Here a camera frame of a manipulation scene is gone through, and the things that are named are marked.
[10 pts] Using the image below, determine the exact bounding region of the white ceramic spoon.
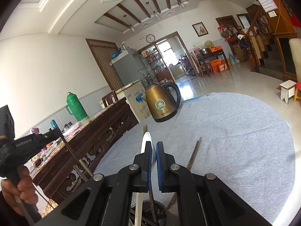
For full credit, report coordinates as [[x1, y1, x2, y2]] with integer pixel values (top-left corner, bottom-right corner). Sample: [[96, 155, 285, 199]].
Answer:
[[134, 131, 157, 226]]

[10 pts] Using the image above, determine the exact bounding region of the brown wooden chopstick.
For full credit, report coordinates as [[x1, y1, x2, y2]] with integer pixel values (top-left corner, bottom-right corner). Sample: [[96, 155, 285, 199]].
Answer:
[[167, 137, 202, 209], [187, 137, 202, 170]]

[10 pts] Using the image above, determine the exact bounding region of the dark wooden chopstick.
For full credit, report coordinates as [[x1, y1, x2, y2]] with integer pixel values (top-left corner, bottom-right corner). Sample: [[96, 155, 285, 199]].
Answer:
[[143, 125, 148, 134]]

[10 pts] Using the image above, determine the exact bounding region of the person's left hand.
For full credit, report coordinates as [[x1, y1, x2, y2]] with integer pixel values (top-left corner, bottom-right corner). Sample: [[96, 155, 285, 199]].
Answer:
[[1, 166, 38, 216]]

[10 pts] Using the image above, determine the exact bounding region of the pink water bottle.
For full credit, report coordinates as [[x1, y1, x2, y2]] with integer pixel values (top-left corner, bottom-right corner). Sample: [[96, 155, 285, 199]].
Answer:
[[30, 127, 40, 135]]

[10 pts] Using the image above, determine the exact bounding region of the dark grey utensil holder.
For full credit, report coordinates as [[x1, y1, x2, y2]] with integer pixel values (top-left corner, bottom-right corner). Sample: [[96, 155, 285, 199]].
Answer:
[[129, 199, 169, 226]]

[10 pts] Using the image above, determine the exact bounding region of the blue water bottle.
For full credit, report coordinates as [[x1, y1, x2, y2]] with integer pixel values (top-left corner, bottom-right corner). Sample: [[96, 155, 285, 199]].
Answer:
[[50, 119, 59, 129]]

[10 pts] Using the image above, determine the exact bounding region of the carved dark wooden sideboard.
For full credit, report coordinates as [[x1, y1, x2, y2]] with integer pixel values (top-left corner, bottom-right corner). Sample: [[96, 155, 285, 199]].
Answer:
[[32, 98, 138, 204]]

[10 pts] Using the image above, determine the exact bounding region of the gold electric kettle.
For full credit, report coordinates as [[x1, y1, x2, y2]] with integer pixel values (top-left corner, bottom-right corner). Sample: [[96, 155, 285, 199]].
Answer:
[[142, 82, 181, 122]]

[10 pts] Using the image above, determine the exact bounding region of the white chest freezer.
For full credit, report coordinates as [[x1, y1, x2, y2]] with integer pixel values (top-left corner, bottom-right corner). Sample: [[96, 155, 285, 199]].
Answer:
[[116, 80, 151, 122]]

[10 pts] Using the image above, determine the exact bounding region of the wooden chair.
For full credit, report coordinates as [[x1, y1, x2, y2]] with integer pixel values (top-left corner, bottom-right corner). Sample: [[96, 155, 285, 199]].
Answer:
[[102, 90, 118, 108]]

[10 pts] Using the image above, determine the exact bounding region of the green thermos jug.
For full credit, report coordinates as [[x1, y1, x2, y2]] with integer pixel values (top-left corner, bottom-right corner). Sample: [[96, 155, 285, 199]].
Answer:
[[66, 92, 88, 121]]

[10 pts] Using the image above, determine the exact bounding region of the light grey table cloth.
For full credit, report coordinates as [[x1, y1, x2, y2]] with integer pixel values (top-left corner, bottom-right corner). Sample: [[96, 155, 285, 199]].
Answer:
[[95, 93, 299, 225]]

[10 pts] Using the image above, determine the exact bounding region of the grey refrigerator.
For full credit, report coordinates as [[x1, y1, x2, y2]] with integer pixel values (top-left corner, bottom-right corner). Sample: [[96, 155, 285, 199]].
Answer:
[[110, 48, 151, 87]]

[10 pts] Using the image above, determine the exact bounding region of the dark wooden side table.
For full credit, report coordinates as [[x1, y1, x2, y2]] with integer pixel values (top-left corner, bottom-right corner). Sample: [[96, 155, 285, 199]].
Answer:
[[196, 49, 231, 76]]

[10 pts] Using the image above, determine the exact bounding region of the framed flower picture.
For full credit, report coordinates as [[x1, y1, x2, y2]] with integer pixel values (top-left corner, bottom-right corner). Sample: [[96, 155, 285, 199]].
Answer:
[[192, 22, 209, 37]]

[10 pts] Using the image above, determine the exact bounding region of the small white stool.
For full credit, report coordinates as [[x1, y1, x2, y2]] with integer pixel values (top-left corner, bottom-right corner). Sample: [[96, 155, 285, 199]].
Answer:
[[280, 80, 296, 104]]

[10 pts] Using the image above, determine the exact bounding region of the red yellow plastic stool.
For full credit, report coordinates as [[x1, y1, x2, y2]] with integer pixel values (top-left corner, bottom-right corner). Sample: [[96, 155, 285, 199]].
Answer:
[[293, 82, 301, 101]]

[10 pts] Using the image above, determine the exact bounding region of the wooden staircase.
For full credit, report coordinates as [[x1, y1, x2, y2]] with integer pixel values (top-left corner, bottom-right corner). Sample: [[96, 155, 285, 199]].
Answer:
[[246, 4, 297, 81]]

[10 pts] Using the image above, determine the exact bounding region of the round wall clock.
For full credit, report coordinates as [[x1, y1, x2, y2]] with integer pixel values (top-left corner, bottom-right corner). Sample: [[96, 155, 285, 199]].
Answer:
[[145, 34, 156, 43]]

